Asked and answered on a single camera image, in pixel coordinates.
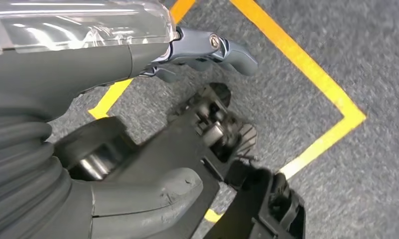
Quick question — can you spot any black robot foot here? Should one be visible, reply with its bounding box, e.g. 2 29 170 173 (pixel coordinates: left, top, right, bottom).
54 82 305 239

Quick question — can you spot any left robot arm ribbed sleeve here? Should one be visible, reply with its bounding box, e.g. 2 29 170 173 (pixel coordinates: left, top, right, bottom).
0 115 94 239

